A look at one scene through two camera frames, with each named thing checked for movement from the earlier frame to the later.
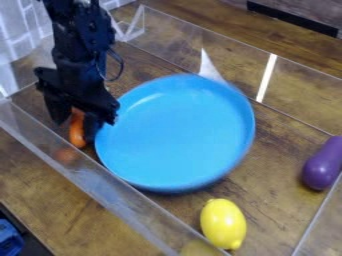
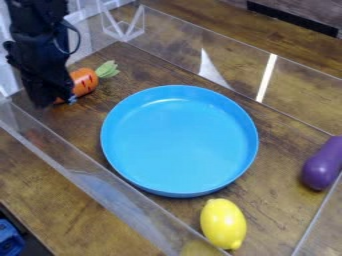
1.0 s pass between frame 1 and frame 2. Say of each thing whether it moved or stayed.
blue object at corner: stayed
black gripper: moved
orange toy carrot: moved
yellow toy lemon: stayed
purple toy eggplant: stayed
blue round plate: moved
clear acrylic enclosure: stayed
